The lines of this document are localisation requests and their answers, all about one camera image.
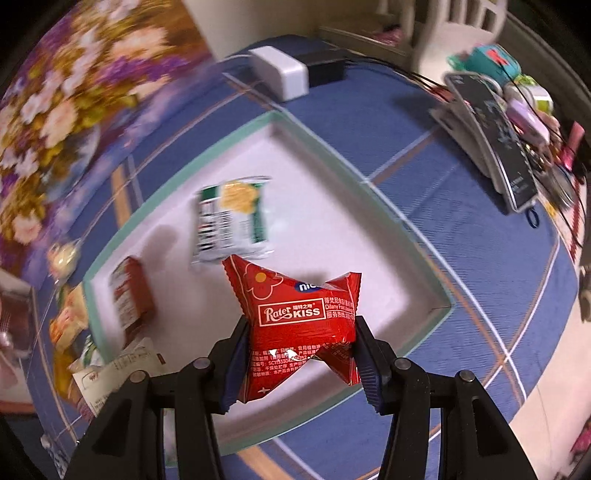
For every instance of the black power adapter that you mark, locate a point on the black power adapter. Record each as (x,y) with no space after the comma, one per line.
(325,67)

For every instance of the blue and white packet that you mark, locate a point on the blue and white packet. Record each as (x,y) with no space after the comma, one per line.
(55,457)

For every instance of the white power adapter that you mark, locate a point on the white power adapter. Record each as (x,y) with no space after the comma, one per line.
(279,71)

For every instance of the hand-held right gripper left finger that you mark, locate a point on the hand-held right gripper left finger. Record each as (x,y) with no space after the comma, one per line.
(231,383)

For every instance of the small red-brown snack box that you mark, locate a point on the small red-brown snack box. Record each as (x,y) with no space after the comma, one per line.
(131,295)

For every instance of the flower painting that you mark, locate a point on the flower painting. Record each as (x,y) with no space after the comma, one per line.
(69,115)

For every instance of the white box with teal rim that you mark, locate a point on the white box with teal rim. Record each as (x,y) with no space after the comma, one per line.
(332,221)

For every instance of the red snack packet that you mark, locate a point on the red snack packet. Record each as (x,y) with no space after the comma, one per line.
(295,314)

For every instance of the white and green small container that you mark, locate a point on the white and green small container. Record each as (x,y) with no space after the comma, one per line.
(535,97)

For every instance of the white chair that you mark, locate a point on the white chair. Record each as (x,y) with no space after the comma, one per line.
(443,32)

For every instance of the white paper snack packet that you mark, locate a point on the white paper snack packet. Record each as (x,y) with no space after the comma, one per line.
(115,374)

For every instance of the pink small case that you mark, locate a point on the pink small case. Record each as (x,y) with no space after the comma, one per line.
(528,120)

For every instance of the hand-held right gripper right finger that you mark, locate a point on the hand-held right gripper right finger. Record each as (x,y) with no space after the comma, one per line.
(370,371)

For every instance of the teal toy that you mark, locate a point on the teal toy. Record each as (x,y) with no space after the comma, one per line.
(489,60)

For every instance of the green and white snack packet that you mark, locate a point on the green and white snack packet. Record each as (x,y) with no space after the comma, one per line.
(231,217)

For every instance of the yellow orange snack packet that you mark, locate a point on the yellow orange snack packet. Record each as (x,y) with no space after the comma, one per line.
(67,318)

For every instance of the red pink small bottle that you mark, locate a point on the red pink small bottle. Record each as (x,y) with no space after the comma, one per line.
(572,145)

